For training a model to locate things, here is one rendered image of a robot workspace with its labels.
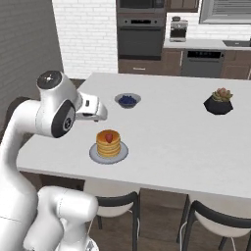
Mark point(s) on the brown wall cupboard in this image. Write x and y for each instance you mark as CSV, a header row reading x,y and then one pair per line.
x,y
182,4

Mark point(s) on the grey bowl of blueberries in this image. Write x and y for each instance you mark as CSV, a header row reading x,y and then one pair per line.
x,y
127,100

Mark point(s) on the dark sink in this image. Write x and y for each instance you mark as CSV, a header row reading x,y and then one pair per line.
x,y
236,43

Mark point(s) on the brown base cupboards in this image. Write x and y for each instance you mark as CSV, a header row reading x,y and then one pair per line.
x,y
171,62

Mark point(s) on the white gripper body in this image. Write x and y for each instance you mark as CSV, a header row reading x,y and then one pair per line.
x,y
99,112

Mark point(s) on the black microwave oven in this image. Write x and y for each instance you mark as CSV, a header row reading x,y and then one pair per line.
x,y
141,4

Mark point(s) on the dark grey dishwasher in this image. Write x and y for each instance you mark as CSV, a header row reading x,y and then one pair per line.
x,y
202,63

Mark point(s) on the black built-in oven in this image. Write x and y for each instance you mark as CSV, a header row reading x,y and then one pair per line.
x,y
141,38

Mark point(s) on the succulent in black pot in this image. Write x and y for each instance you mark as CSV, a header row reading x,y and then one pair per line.
x,y
219,102

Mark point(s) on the red strawberry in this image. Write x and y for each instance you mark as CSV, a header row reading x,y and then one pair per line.
x,y
109,137

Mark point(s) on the stack of pancakes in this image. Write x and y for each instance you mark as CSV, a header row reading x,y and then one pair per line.
x,y
108,145

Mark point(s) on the black and white chair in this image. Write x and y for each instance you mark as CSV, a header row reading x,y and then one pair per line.
x,y
114,201
219,219

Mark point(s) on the window with grey blinds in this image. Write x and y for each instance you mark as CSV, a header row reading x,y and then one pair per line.
x,y
225,10

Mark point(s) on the grey plate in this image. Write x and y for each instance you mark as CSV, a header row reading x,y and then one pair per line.
x,y
98,157

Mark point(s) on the silver coffee machine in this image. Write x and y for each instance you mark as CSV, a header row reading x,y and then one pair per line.
x,y
178,30

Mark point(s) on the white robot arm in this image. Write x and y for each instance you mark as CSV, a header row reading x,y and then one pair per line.
x,y
19,153

